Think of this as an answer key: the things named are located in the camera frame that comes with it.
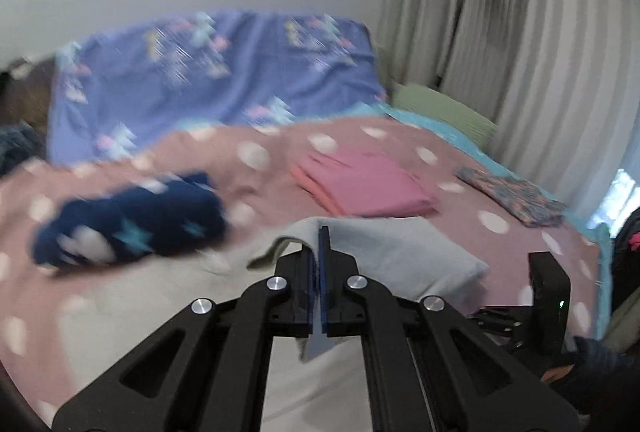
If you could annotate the green pillow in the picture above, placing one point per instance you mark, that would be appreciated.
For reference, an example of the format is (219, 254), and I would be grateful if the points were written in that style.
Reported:
(440, 112)

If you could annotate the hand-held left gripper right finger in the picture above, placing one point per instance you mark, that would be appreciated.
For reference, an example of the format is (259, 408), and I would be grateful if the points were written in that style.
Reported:
(324, 292)

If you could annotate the beige pleated curtain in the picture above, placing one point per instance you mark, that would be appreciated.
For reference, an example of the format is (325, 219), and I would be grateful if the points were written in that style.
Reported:
(525, 62)

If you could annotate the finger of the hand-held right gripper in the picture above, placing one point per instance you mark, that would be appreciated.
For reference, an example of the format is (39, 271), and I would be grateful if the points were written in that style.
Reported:
(500, 319)

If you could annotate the folded pink clothes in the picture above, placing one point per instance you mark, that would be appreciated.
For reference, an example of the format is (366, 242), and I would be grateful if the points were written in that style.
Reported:
(360, 182)

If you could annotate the blue printed bed sheet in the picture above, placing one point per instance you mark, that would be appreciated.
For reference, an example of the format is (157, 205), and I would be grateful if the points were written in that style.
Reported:
(225, 77)

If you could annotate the folded floral cloth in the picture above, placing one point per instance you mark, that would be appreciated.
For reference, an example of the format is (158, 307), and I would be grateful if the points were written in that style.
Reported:
(515, 194)

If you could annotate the navy star-print garment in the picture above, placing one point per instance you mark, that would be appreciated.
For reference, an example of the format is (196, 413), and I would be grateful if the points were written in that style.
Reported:
(150, 212)

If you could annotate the dark plaid cloth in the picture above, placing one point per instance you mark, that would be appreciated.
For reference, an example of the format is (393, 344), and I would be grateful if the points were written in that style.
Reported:
(20, 147)

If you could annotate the brown headboard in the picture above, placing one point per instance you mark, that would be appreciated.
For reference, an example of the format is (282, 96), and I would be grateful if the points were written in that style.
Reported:
(25, 97)

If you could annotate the person's right forearm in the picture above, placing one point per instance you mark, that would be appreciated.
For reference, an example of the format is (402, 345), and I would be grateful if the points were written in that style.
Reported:
(600, 382)

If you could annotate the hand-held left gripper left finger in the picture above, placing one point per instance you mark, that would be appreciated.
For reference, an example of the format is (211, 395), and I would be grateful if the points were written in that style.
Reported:
(311, 284)

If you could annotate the grey small garment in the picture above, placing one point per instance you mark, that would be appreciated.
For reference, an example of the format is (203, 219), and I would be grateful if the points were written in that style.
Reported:
(400, 252)

